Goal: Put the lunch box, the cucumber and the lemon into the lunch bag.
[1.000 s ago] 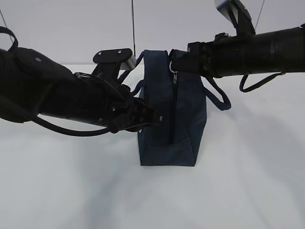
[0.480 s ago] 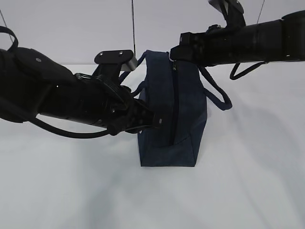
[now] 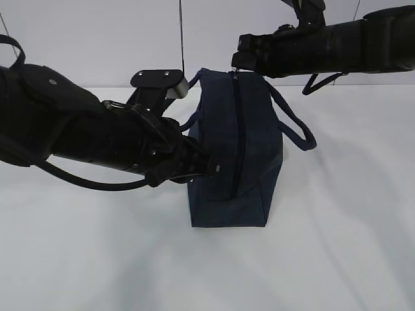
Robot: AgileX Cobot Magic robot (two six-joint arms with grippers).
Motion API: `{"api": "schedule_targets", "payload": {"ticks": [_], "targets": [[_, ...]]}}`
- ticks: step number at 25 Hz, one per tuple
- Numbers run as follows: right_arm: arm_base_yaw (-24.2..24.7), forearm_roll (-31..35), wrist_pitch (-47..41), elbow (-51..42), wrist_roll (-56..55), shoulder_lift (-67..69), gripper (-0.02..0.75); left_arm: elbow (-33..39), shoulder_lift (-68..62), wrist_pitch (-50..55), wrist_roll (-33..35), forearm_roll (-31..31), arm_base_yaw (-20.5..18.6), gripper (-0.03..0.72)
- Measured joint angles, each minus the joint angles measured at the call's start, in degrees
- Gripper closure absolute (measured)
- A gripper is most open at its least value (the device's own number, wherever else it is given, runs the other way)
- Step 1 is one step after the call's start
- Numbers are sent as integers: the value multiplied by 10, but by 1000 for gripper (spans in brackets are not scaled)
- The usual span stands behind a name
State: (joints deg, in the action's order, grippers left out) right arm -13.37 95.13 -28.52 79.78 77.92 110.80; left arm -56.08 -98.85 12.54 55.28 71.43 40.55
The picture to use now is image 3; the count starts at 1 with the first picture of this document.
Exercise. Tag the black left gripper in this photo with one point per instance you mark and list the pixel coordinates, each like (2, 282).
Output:
(185, 161)

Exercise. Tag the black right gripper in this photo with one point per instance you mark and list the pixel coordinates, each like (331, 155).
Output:
(266, 54)

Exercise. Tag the navy blue lunch bag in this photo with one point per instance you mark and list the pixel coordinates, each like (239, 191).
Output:
(242, 120)

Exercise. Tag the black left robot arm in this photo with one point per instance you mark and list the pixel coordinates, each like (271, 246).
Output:
(44, 114)

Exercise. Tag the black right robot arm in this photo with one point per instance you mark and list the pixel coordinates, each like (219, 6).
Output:
(380, 42)

